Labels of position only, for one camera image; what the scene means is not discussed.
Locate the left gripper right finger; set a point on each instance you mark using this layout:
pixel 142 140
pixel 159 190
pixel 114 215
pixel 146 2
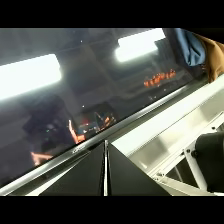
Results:
pixel 130 178

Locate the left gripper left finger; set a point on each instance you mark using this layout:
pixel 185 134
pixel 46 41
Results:
pixel 85 176

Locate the blue garment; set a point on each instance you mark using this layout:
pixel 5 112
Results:
pixel 191 48

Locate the brown garment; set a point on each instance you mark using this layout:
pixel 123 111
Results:
pixel 215 58

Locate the silver frame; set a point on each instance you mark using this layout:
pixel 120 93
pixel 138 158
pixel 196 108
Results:
pixel 173 133

